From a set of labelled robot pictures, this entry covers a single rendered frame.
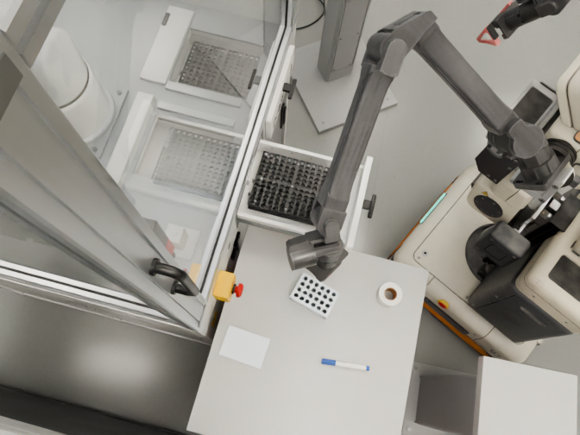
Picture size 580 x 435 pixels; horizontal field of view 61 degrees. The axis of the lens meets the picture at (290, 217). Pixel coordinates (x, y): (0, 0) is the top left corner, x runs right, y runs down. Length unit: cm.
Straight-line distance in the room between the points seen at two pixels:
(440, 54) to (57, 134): 83
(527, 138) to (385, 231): 130
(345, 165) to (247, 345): 65
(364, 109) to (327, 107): 155
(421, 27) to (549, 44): 224
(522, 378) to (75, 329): 177
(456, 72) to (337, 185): 34
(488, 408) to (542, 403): 16
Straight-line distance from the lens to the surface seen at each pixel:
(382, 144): 257
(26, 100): 39
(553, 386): 169
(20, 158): 38
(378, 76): 103
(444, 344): 238
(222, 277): 136
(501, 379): 162
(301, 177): 145
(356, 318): 151
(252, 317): 149
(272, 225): 142
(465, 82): 113
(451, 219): 220
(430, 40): 107
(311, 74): 268
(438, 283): 211
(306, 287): 150
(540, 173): 128
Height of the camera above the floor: 224
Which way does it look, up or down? 71 degrees down
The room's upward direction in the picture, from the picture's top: 8 degrees clockwise
